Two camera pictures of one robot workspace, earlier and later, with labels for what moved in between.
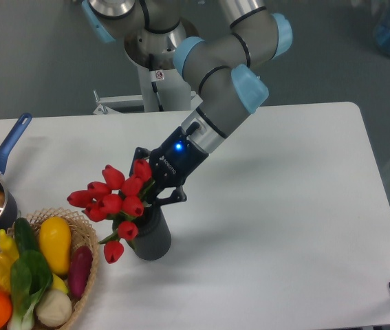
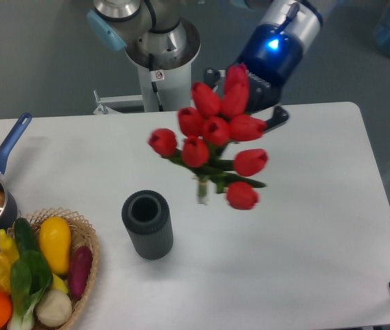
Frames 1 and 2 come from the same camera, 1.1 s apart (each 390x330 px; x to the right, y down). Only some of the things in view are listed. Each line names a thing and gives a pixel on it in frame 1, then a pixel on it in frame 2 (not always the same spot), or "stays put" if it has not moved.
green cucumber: [26, 237] stays put
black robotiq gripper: [172, 163] to [272, 56]
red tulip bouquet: [117, 199] to [209, 136]
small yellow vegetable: [58, 284] stays put
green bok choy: [31, 279] stays put
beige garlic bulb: [53, 309] stays put
